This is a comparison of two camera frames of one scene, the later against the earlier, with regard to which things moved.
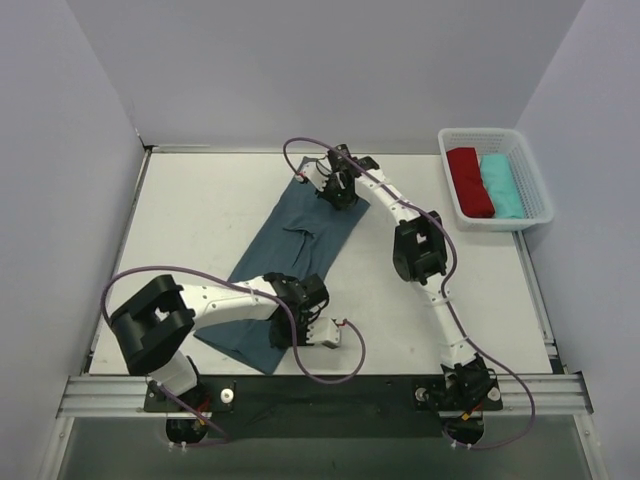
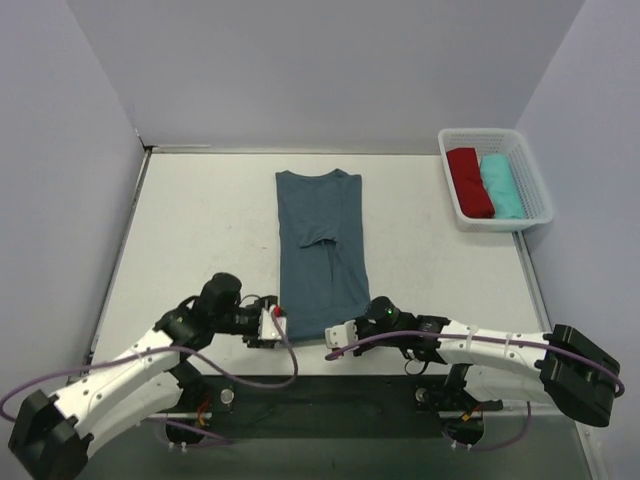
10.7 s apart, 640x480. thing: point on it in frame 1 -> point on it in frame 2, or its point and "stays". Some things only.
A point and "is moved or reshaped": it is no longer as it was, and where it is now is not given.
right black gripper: x=338 y=189 -> x=360 y=351
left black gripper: x=292 y=329 -> x=255 y=340
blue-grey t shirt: x=304 y=235 is moved or reshaped
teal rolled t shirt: x=498 y=175 stays
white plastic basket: x=493 y=182 stays
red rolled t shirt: x=474 y=196 stays
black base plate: x=331 y=407 stays
